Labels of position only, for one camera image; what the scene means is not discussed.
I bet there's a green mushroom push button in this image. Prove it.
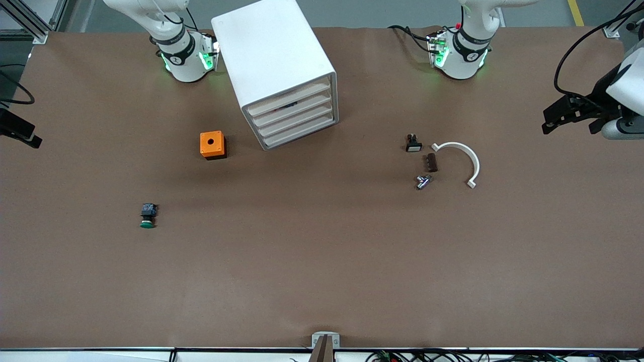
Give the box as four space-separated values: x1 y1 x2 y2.
139 203 159 230

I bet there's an orange button enclosure box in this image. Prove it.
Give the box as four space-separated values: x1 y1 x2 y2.
200 131 227 161

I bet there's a grey base connector block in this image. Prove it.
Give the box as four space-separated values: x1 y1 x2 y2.
200 31 221 71
427 30 449 69

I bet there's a white drawer cabinet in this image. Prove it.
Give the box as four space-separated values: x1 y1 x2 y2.
211 0 339 151

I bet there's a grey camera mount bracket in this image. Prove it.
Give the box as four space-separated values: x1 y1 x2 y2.
308 331 341 362

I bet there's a white table edge strip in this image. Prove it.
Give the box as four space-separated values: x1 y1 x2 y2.
0 347 644 362

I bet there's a black arm base cable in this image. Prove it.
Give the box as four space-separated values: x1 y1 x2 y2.
387 25 434 53

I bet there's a black cable bundle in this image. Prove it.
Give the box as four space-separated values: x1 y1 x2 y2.
366 349 644 362

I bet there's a white plastic drawer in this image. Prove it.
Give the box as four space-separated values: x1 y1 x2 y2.
256 103 335 138
251 92 333 128
247 80 332 118
261 114 336 149

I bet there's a white curved plastic bracket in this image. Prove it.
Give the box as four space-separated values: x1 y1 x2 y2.
431 142 480 190

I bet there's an aluminium frame profile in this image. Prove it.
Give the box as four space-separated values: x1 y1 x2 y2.
603 0 644 39
0 0 69 44

